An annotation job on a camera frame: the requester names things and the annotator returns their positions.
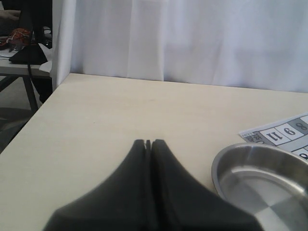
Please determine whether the grey side table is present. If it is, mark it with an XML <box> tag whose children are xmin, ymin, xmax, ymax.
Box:
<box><xmin>0</xmin><ymin>44</ymin><xmax>52</xmax><ymax>113</ymax></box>

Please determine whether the paper number game board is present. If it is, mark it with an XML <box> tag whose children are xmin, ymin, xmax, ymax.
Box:
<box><xmin>239</xmin><ymin>113</ymin><xmax>308</xmax><ymax>160</ymax></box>

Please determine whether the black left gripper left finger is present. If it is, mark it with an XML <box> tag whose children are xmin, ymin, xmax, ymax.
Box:
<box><xmin>44</xmin><ymin>140</ymin><xmax>154</xmax><ymax>231</ymax></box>

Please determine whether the white backdrop curtain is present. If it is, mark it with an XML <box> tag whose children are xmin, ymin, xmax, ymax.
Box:
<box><xmin>51</xmin><ymin>0</ymin><xmax>308</xmax><ymax>92</ymax></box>

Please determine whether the orange black object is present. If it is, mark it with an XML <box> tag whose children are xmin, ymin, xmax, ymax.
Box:
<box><xmin>6</xmin><ymin>28</ymin><xmax>31</xmax><ymax>46</ymax></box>

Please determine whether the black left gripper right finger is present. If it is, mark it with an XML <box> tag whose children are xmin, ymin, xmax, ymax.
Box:
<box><xmin>151</xmin><ymin>140</ymin><xmax>262</xmax><ymax>231</ymax></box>

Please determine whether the stainless steel round bowl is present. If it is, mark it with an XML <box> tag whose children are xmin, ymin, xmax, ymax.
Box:
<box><xmin>211</xmin><ymin>143</ymin><xmax>308</xmax><ymax>231</ymax></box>

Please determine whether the black stand base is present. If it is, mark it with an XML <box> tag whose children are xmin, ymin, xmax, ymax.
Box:
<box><xmin>5</xmin><ymin>0</ymin><xmax>52</xmax><ymax>65</ymax></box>

